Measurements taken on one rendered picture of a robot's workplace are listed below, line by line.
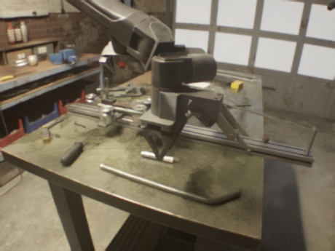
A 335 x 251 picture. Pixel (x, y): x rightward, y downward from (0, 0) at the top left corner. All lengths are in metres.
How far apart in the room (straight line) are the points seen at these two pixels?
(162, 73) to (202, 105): 0.09
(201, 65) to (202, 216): 0.31
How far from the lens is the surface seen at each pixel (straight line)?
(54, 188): 0.93
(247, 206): 0.56
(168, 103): 0.40
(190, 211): 0.52
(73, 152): 0.68
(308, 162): 0.77
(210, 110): 0.40
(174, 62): 0.39
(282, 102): 3.90
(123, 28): 0.46
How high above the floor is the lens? 1.26
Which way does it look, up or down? 27 degrees down
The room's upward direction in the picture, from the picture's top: 3 degrees clockwise
